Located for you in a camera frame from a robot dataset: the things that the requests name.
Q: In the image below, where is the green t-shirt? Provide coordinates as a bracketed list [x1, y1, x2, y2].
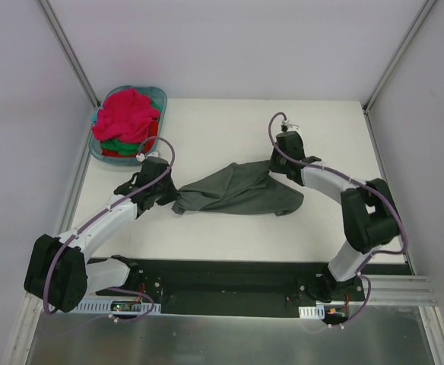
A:
[92, 97, 161, 157]

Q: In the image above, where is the pink t-shirt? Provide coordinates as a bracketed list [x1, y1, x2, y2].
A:
[92, 88, 161, 143]

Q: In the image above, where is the right white cable duct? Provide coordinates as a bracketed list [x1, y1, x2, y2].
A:
[298, 305, 325, 320]

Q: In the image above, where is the aluminium front rail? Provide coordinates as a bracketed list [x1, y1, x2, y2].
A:
[26, 267, 439, 305]

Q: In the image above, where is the left aluminium frame post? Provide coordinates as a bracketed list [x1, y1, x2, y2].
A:
[36, 0, 100, 107]

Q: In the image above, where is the aluminium frame post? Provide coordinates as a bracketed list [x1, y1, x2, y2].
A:
[36, 0, 100, 107]
[362, 0, 439, 115]

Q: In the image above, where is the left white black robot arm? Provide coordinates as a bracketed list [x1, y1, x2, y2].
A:
[24, 157, 177, 315]

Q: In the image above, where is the blue plastic basket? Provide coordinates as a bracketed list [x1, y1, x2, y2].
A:
[89, 85, 167, 166]

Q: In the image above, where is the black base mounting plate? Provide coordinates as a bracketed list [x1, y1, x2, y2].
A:
[50, 256, 413, 317]

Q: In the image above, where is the right aluminium frame post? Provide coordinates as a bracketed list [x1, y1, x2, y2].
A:
[362, 0, 439, 115]

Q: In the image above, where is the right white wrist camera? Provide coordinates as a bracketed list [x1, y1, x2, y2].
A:
[281, 119, 300, 132]

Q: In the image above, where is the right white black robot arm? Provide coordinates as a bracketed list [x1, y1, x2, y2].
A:
[270, 131, 401, 303]

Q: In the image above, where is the grey t-shirt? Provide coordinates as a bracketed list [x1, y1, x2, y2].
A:
[172, 160, 304, 216]

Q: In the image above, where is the red t-shirt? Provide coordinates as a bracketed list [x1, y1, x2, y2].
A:
[100, 120, 159, 158]

